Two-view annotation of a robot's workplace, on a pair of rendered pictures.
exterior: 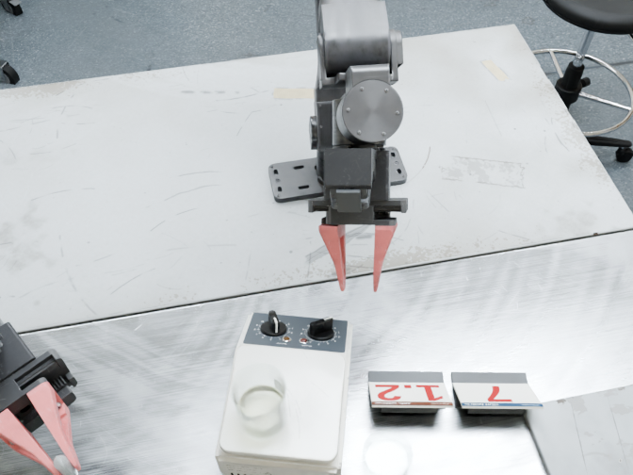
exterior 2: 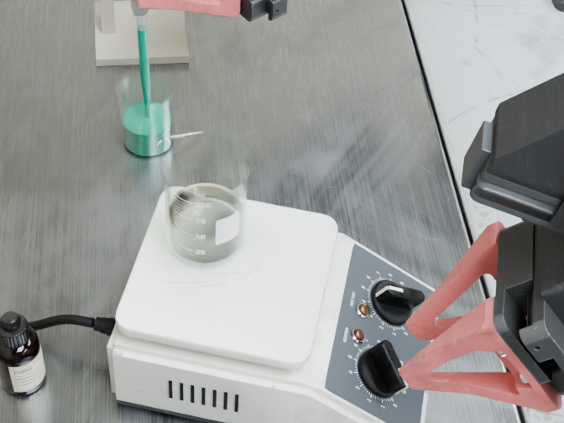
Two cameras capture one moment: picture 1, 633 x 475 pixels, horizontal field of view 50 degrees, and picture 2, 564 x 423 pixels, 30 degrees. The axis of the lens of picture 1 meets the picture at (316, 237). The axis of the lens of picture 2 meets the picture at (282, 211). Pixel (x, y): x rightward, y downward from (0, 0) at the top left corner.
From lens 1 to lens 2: 0.52 m
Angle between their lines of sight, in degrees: 54
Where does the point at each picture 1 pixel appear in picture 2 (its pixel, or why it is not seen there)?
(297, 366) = (289, 290)
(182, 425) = not seen: hidden behind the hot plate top
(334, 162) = (539, 95)
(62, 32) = not seen: outside the picture
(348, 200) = (474, 148)
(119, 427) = (263, 149)
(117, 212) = not seen: outside the picture
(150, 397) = (305, 181)
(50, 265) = (533, 73)
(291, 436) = (165, 271)
